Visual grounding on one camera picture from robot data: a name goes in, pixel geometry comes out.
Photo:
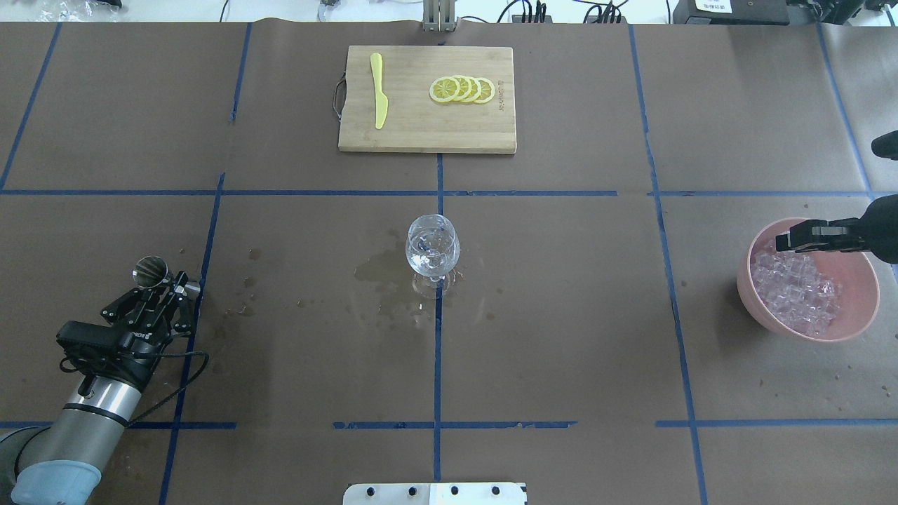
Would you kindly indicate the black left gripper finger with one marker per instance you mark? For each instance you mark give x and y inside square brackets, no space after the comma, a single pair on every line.
[179,305]
[129,307]

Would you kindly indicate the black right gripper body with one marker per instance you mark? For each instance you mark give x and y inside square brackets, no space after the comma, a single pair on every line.
[882,223]

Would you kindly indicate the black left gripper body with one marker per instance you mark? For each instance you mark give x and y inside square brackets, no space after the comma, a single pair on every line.
[135,348]

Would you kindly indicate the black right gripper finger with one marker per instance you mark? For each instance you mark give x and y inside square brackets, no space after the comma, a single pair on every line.
[827,236]

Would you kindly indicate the steel double jigger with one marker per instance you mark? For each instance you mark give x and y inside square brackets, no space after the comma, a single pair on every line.
[152,272]

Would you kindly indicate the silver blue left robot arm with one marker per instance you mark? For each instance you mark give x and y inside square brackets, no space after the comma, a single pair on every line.
[63,463]

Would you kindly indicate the clear ice cubes pile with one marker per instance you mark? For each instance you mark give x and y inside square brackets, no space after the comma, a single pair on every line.
[792,287]

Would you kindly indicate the clear wine glass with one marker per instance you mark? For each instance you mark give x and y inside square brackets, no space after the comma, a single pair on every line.
[432,250]

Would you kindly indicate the pink plastic bowl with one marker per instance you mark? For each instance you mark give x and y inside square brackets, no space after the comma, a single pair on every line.
[858,298]

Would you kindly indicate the black power adapter box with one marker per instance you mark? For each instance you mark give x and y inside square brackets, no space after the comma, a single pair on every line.
[773,13]

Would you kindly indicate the bamboo cutting board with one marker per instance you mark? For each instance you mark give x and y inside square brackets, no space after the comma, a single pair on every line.
[416,124]

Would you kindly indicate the clear plastic bag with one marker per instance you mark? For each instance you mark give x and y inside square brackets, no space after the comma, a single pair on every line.
[72,11]

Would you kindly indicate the yellow plastic knife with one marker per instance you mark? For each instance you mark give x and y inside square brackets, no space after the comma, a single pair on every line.
[381,100]

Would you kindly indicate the lemon slice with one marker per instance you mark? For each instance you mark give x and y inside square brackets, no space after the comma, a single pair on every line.
[463,89]
[486,91]
[474,90]
[445,89]

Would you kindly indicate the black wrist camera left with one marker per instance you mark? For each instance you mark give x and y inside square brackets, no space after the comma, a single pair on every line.
[89,348]

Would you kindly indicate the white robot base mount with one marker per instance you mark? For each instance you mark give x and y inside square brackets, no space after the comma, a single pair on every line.
[437,493]

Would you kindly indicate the aluminium frame post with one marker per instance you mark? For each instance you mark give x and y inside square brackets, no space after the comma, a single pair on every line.
[439,16]

